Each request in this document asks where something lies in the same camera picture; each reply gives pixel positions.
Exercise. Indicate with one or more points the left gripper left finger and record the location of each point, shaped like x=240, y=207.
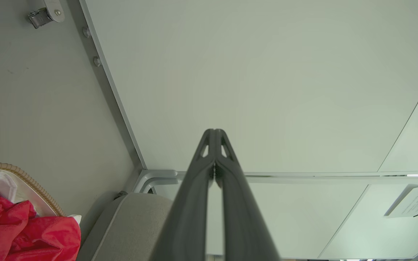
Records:
x=189, y=217

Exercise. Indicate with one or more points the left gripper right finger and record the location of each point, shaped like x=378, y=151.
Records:
x=243, y=224

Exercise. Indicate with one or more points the red basketball jersey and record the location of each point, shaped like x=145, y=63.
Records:
x=24, y=235

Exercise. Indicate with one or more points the grey fabric sofa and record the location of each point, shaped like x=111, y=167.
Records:
x=129, y=228

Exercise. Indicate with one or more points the white partition panel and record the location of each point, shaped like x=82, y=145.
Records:
x=267, y=72

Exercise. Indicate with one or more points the wicker-rimmed laundry basket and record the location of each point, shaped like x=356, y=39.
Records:
x=31, y=181

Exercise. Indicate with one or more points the white paper notice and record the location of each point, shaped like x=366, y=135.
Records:
x=414, y=201

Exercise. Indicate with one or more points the grey partition bolt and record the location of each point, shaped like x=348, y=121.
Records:
x=97, y=61
x=86, y=32

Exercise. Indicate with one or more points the metal caster wheel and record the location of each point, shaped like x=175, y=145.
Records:
x=44, y=14

